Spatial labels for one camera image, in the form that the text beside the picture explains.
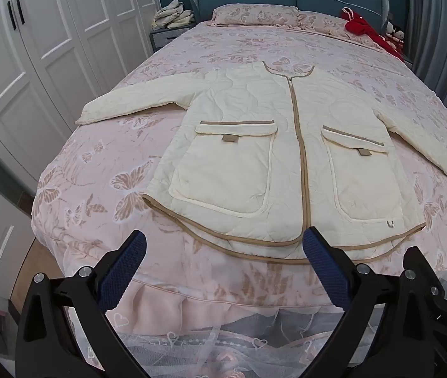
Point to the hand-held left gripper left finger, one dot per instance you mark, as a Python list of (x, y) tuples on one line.
[(127, 267)]

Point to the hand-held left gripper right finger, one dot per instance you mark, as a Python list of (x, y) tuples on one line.
[(323, 267)]

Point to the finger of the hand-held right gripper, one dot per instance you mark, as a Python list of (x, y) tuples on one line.
[(412, 256)]

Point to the cream quilted jacket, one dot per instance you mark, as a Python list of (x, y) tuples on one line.
[(243, 165)]

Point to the pile of cream clothes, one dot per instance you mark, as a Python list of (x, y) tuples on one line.
[(174, 15)]

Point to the white lace bed skirt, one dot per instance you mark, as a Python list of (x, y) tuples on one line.
[(227, 346)]

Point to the plush toys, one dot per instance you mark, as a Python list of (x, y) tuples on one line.
[(394, 35)]

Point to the grey nightstand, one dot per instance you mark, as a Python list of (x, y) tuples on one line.
[(164, 39)]

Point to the red garment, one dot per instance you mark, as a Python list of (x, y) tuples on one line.
[(359, 25)]

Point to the white panelled wardrobe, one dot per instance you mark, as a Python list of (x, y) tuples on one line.
[(58, 39)]

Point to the pink butterfly bedspread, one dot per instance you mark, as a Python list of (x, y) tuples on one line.
[(227, 47)]

